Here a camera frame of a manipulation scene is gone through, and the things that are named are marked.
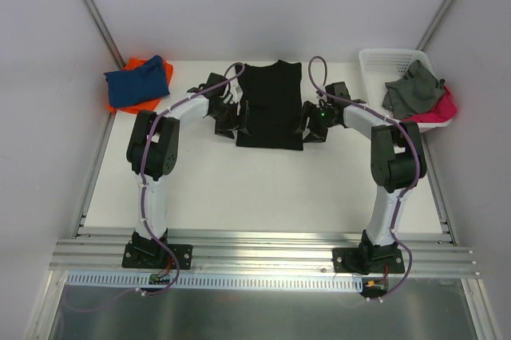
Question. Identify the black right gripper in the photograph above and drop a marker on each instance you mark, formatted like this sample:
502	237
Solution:
315	120

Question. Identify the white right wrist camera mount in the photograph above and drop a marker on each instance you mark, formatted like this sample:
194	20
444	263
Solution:
321	100

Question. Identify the aluminium mounting rail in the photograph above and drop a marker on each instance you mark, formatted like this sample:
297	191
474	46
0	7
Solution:
263	253

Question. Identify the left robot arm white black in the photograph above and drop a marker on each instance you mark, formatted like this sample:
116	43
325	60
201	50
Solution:
153	152

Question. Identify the pink t shirt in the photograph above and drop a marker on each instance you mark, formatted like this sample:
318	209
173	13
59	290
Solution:
443	111

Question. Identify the white plastic laundry basket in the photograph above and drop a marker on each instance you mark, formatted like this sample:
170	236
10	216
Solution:
379	66

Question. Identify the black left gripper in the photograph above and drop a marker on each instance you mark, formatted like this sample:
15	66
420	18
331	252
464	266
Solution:
227	117

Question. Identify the blue t shirt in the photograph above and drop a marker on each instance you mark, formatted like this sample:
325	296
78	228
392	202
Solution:
135	84

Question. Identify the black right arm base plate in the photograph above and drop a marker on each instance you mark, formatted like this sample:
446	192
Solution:
357	260

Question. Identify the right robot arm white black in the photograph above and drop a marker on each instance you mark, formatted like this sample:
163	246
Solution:
397	163

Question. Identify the left corner aluminium post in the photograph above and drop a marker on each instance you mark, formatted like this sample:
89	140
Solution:
103	30

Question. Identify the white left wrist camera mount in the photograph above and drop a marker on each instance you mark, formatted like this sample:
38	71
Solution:
236	94

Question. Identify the corner aluminium post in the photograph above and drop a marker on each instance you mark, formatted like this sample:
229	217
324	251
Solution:
435	24
103	30

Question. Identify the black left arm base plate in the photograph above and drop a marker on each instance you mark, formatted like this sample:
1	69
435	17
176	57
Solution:
134	258

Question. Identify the right corner aluminium post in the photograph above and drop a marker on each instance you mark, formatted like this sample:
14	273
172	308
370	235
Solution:
435	24

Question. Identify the white slotted cable duct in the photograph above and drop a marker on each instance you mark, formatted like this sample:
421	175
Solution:
212	281

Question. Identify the grey green t shirt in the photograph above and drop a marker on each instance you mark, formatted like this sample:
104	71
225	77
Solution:
417	92

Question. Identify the black t shirt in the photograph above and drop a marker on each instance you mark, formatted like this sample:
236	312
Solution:
273	94

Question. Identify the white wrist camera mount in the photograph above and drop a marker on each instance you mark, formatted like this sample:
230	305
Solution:
236	94
321	100

